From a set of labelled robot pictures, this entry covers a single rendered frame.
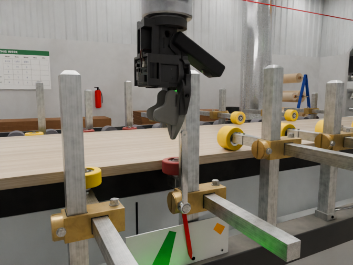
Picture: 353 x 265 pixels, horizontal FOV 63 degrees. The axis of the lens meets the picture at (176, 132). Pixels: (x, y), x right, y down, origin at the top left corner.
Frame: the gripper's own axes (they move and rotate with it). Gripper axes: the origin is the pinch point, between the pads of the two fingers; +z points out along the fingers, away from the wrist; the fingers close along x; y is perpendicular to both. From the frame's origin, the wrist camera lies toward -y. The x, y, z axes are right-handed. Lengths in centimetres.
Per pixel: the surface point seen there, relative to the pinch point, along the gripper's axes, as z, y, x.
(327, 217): 30, -55, -6
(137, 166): 12.8, -1.2, -26.1
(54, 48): -115, -34, -725
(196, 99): -6.1, -7.8, -6.1
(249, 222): 15.7, -9.8, 10.3
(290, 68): -104, -787, -679
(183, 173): 8.7, -2.5, -1.5
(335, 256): 46, -64, -8
